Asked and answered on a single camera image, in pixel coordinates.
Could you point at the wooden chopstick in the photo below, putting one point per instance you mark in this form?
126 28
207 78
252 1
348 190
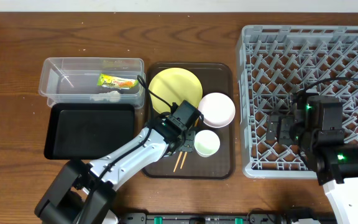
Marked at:
183 160
178 159

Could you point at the black tray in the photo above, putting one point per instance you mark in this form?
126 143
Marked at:
88 130

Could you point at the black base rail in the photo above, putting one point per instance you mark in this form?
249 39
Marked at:
255 216

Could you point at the wooden chopstick right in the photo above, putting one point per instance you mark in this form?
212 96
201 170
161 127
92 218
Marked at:
183 160

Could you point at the pink bowl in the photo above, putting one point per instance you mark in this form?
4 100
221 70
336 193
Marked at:
218 110

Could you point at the green orange snack wrapper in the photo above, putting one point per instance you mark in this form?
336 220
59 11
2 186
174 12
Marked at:
109 81

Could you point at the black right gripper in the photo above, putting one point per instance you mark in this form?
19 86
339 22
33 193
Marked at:
286 122

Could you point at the grey plastic dishwasher rack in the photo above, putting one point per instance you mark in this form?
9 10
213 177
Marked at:
273 62

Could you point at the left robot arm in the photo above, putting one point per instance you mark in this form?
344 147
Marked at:
83 193

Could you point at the wooden chopstick left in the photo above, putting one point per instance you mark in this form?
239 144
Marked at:
178 159

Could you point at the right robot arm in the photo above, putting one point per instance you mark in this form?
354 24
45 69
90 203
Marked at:
315 126

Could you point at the white green cup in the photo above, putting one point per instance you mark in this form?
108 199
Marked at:
206 143

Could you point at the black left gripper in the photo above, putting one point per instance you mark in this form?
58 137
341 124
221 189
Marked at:
191 149

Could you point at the dark brown serving tray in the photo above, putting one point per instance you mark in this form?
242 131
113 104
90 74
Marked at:
214 77

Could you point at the clear plastic bin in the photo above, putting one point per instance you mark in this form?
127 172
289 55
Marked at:
74 79

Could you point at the yellow plate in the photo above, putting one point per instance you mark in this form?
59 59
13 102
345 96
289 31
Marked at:
177 84

